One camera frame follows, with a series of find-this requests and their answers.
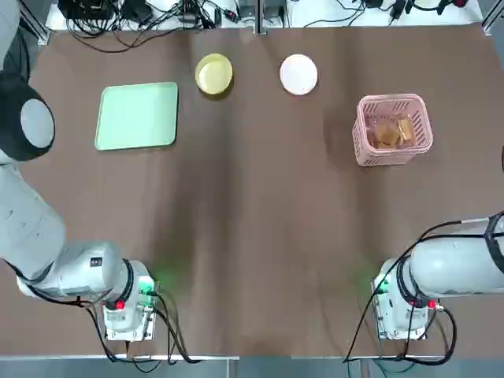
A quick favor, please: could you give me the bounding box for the black base cable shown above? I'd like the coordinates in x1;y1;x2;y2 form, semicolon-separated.
102;291;202;364
377;302;458;362

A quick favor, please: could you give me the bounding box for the aluminium frame post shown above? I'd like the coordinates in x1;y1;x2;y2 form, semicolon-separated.
254;0;266;35

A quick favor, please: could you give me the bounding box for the black left base cable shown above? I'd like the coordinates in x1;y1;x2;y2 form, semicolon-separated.
102;291;202;364

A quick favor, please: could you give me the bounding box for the black right base cable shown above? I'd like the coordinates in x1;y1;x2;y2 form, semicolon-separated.
377;302;458;362

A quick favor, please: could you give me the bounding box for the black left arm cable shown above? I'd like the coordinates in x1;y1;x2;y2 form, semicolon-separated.
0;258;106;310

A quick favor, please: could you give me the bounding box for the white round plate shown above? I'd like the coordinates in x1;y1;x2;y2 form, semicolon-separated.
279;54;319;96

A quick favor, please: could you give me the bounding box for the green rectangular tray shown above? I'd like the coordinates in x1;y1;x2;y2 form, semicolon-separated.
94;81;180;152

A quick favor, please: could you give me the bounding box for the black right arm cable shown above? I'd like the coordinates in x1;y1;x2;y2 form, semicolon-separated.
342;212;504;364

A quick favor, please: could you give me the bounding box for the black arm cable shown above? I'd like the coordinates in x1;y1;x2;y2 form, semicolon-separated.
342;212;504;364
0;258;106;310

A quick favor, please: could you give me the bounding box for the thick black loose cable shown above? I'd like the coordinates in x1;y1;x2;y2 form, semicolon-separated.
65;14;191;55

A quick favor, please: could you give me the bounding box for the small pink slotted basket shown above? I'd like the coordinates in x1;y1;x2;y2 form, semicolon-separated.
350;93;434;167

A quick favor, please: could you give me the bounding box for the yellow round plate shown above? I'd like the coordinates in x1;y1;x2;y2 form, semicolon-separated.
195;53;234;95

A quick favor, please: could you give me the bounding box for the black power strip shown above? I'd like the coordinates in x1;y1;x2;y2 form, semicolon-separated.
62;0;116;20

